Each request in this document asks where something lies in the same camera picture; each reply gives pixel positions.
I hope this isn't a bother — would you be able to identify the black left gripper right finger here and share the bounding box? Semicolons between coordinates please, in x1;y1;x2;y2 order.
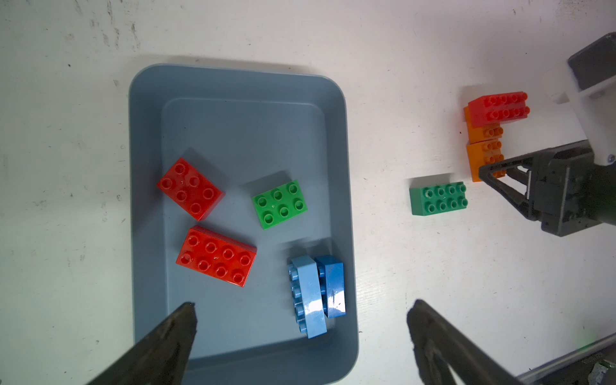
407;299;520;384

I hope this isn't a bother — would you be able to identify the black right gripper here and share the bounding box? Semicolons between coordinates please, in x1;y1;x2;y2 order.
478;141;615;237

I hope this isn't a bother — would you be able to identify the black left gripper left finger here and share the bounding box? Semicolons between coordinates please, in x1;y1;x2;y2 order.
91;303;197;384

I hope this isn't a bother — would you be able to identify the orange lego brick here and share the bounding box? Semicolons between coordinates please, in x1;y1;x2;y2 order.
464;107;504;144
466;139;505;182

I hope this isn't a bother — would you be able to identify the red lego brick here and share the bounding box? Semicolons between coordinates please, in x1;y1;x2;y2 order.
176;226;258;287
468;91;530;127
157;158;226;221

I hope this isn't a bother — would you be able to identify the long dark green lego brick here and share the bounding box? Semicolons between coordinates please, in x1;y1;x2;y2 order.
409;182;468;217

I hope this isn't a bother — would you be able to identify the light blue lego brick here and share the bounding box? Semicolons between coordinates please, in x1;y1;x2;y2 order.
287;255;327;338

